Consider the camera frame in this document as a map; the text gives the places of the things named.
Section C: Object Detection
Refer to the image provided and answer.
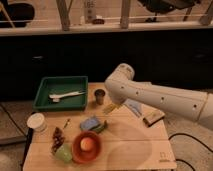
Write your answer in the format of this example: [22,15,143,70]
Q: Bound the yellow banana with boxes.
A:
[103,104,119,114]

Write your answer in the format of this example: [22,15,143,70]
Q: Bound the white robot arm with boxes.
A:
[105,63,213,131]

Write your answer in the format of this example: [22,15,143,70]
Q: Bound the small metal cup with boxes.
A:
[94,89,106,105]

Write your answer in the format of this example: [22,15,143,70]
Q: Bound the light green cup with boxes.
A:
[55,144,72,163]

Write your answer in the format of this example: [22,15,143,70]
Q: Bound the white paper cup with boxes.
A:
[27,113,47,132]

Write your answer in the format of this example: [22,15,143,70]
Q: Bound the blue folded cloth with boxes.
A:
[124,99,142,117]

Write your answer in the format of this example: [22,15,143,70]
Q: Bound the blue sponge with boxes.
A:
[80,116,100,131]

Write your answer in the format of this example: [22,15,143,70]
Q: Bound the green pepper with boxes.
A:
[93,120,108,134]

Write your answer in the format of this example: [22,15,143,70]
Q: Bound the wooden block sponge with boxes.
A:
[143,110,165,127]

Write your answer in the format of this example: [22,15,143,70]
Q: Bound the orange egg ball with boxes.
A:
[80,137,94,151]

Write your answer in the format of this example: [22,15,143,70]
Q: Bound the orange bowl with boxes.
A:
[72,131,102,164]

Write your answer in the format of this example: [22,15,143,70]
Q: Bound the small metal spoon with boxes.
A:
[63,118,71,130]

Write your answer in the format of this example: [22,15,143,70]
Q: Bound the white plastic fork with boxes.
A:
[49,91,85,100]

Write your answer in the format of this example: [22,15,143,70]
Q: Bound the green plastic tray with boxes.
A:
[33,76,88,112]

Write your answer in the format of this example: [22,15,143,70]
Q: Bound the purple grapes bunch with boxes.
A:
[51,127,65,154]

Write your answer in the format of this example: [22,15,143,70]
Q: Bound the black office chair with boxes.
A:
[137,0,201,23]

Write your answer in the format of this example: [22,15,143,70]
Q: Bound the black chair top left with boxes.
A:
[0,0,35,28]

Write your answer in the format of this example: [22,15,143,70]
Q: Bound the black cable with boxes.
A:
[168,132,213,171]

